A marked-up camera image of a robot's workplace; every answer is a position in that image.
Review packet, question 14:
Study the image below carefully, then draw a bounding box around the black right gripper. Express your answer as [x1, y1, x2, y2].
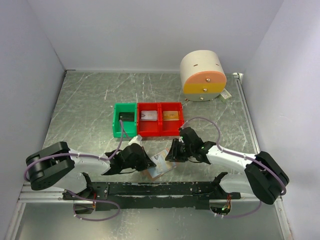
[165, 138, 194, 162]

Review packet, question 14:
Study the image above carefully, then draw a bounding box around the brown leather card holder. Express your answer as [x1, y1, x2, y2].
[142, 148, 177, 181]

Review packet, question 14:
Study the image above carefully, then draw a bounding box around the red plastic bin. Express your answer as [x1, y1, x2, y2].
[159, 102, 185, 137]
[137, 102, 162, 137]

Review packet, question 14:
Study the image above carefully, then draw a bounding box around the green plastic bin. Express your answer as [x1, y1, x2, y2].
[112, 103, 138, 138]

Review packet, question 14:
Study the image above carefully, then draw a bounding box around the white round drawer cabinet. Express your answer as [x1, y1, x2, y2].
[179, 50, 227, 102]

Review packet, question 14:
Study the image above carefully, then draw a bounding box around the white diamond print card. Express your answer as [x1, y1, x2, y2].
[151, 149, 168, 168]

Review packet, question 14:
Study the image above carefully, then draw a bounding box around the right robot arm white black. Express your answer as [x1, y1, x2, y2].
[165, 127, 290, 205]

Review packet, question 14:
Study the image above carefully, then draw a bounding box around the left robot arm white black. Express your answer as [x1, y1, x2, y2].
[24, 141, 156, 200]

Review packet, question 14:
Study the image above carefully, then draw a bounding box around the gold card in bin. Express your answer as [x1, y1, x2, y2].
[162, 110, 180, 121]

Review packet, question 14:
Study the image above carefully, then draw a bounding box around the silver purple card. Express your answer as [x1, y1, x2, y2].
[140, 110, 158, 121]

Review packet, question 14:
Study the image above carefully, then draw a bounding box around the black card in green bin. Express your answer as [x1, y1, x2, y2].
[118, 112, 135, 122]

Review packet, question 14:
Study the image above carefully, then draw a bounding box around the small white green box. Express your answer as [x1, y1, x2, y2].
[219, 89, 232, 101]

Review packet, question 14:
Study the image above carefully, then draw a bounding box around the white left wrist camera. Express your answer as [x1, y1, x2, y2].
[128, 134, 143, 146]

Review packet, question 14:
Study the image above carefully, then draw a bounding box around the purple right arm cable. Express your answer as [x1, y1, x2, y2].
[178, 117, 287, 219]

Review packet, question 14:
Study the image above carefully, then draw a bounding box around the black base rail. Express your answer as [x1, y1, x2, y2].
[77, 180, 241, 211]

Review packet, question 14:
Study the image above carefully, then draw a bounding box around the white corner bracket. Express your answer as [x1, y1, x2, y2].
[232, 72, 244, 80]

